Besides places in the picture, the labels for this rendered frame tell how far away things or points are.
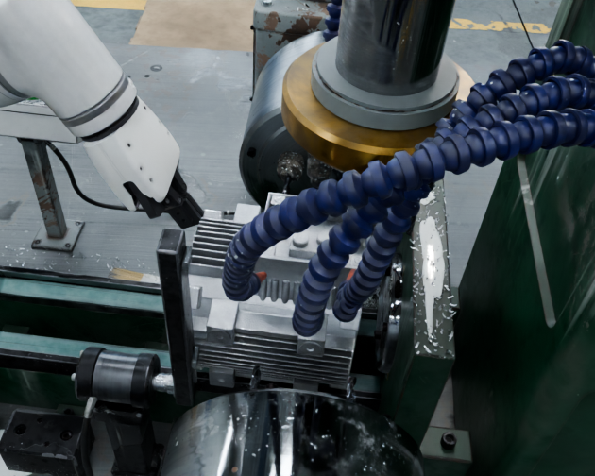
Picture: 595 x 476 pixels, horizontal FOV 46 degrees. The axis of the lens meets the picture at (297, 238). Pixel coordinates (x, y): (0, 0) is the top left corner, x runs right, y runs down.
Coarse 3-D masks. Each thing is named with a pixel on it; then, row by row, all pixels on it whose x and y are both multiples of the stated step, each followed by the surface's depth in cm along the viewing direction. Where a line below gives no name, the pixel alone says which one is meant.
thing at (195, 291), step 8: (208, 216) 85; (216, 216) 85; (192, 288) 76; (200, 288) 77; (192, 296) 76; (200, 296) 77; (192, 304) 76; (200, 304) 78; (360, 312) 76; (360, 320) 76; (344, 328) 76; (352, 328) 76; (200, 368) 85
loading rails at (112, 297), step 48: (0, 288) 96; (48, 288) 97; (96, 288) 98; (144, 288) 97; (0, 336) 91; (48, 336) 103; (96, 336) 101; (144, 336) 100; (0, 384) 94; (48, 384) 92; (240, 384) 88; (288, 384) 88
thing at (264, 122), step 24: (288, 48) 102; (264, 72) 104; (264, 96) 97; (264, 120) 93; (264, 144) 95; (288, 144) 95; (240, 168) 100; (264, 168) 98; (288, 168) 94; (264, 192) 102
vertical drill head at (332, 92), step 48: (384, 0) 52; (432, 0) 52; (336, 48) 62; (384, 48) 55; (432, 48) 56; (288, 96) 61; (336, 96) 58; (384, 96) 58; (432, 96) 58; (336, 144) 57; (384, 144) 57
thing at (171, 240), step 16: (160, 240) 60; (176, 240) 60; (160, 256) 59; (176, 256) 59; (192, 256) 62; (160, 272) 61; (176, 272) 60; (176, 288) 62; (176, 304) 64; (176, 320) 66; (192, 320) 70; (176, 336) 68; (192, 336) 71; (176, 352) 70; (192, 352) 72; (176, 368) 72; (192, 368) 73; (176, 384) 74; (192, 384) 75; (176, 400) 77; (192, 400) 76
